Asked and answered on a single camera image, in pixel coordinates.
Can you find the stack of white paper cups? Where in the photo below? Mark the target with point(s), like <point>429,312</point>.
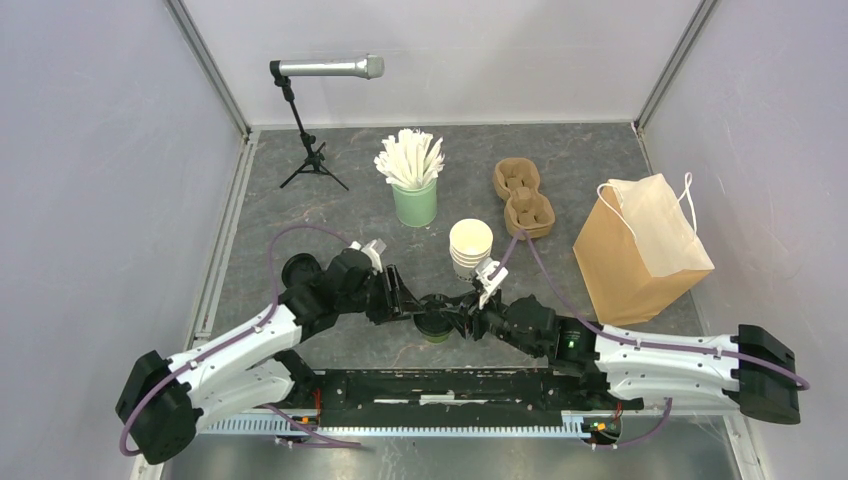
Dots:
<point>470,242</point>

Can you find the black plastic cup lid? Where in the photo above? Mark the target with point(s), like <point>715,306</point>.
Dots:
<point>435,322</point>

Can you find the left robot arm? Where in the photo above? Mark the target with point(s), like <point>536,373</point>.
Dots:
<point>166,402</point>

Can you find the brown paper bag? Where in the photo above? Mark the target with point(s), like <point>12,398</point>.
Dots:
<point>639,250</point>

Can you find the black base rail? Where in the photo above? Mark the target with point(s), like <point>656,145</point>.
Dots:
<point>418,398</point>

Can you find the green paper coffee cup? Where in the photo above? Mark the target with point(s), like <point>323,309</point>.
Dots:
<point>437,338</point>

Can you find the brown cardboard cup carrier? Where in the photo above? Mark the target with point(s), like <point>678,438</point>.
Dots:
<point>516,182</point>

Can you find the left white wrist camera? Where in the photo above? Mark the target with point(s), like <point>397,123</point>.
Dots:
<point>373,250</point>

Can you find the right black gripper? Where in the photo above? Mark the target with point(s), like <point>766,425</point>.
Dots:
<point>477,315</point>

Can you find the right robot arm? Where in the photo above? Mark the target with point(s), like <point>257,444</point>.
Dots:
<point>750,369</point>

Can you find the black tripod mic stand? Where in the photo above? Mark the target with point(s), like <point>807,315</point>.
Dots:
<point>313,162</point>

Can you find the green straw holder cup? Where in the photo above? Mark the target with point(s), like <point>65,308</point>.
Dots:
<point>416,208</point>

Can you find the white paper straws bundle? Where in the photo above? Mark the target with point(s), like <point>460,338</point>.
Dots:
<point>411,159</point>

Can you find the silver microphone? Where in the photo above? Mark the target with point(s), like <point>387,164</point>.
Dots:
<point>366,67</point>

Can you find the stacked spare black lids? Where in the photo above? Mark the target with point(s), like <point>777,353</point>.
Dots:
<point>299,269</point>

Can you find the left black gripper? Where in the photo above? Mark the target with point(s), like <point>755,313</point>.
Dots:
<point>386,311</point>

